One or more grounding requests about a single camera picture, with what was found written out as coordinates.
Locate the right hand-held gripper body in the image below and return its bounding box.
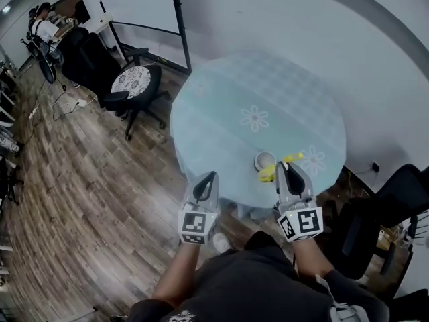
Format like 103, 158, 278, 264
276, 195, 324, 243

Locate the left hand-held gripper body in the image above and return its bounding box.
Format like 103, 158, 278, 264
177, 201, 221, 246

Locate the yellow toy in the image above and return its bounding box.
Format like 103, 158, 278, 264
257, 152, 304, 183

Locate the white ceramic cup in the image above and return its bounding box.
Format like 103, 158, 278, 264
253, 151, 276, 172

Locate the person's left forearm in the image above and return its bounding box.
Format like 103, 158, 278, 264
151, 243, 202, 309

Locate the person's right forearm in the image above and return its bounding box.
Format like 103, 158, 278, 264
293, 238, 336, 280

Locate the person's white left shoe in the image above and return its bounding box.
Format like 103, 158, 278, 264
212, 232, 233, 254

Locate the round table blue floral tablecloth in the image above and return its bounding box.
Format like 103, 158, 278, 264
169, 50, 348, 219

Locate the person's dark clothing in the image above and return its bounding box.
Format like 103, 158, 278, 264
127, 231, 391, 322

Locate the black mesh office chair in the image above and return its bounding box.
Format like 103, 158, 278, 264
330, 164, 429, 280

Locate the floral seat cushion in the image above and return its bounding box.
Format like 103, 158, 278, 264
110, 65, 152, 100

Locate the black-framed white partition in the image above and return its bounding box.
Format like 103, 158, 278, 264
90, 0, 192, 76

